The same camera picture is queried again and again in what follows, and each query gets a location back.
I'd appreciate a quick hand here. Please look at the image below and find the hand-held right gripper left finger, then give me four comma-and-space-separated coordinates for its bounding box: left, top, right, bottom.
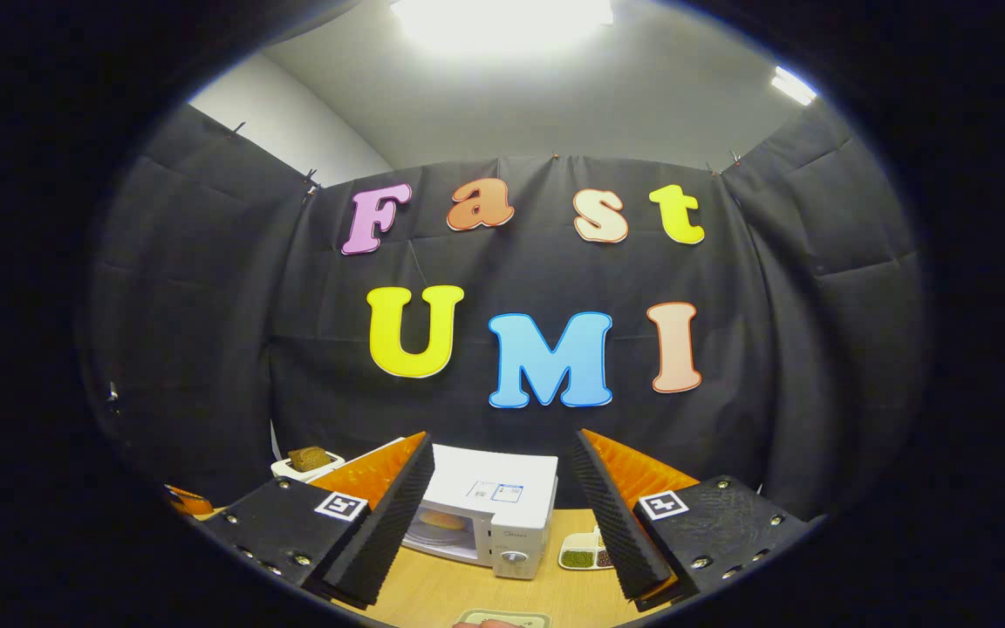
202, 432, 435, 609

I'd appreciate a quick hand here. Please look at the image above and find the white toaster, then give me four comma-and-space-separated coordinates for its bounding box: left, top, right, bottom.
271, 452, 346, 482

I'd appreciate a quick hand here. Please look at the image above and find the white divided dish of beans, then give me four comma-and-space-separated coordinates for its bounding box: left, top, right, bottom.
558, 526, 615, 571

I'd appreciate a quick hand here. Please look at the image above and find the white microwave oven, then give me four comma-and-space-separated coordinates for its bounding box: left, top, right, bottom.
341, 436, 560, 581

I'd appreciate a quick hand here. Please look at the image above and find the large ceiling light panel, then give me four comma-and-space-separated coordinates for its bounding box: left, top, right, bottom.
393, 0, 612, 53

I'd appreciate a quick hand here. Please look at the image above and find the pale green tray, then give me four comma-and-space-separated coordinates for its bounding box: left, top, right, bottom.
455, 609, 551, 628

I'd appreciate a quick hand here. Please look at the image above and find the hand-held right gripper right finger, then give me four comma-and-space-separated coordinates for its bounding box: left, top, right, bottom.
572, 429, 817, 611

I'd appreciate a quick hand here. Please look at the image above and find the small ceiling light panel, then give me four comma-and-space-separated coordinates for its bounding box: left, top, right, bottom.
771, 67, 817, 106

